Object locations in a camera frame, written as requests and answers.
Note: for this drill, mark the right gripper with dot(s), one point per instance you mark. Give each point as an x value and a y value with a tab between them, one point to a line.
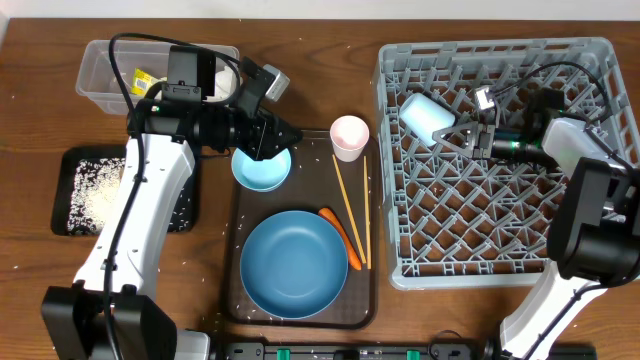
486	139

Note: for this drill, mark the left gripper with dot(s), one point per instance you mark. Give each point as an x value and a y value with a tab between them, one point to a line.
266	142

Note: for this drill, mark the light blue bowl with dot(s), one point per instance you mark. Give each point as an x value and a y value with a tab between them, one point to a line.
261	176

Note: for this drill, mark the light blue cup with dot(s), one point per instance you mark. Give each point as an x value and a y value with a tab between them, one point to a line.
423	116

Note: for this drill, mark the pink cup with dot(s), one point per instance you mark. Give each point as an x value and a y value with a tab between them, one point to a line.
349	135

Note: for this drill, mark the white tissue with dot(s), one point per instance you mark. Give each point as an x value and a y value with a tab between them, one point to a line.
225	84

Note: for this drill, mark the dark blue plate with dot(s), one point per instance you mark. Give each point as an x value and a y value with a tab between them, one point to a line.
293	265

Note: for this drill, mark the yellow green snack wrapper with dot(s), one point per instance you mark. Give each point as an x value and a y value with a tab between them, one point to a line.
142	82

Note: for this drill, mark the white rice pile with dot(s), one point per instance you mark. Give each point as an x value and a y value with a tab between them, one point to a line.
95	185

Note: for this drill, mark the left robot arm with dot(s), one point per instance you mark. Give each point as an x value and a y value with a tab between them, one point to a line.
109	311

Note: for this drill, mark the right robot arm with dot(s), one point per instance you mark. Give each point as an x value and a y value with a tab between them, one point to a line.
593	238

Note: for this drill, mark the grey dishwasher rack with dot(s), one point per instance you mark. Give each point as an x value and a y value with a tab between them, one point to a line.
453	221

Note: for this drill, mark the wooden chopstick left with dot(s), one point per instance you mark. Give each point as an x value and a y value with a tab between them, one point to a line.
349	210

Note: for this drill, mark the brown serving tray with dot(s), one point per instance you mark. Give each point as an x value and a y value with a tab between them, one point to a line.
312	184

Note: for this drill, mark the black plastic tray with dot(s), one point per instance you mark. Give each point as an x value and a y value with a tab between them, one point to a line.
69	162

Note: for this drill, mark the orange carrot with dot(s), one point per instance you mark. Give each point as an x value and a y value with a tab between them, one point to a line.
353	259

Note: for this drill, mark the clear plastic bin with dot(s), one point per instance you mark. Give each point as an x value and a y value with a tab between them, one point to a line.
96	79

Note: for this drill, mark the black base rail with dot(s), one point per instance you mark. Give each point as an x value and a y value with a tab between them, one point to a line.
259	351

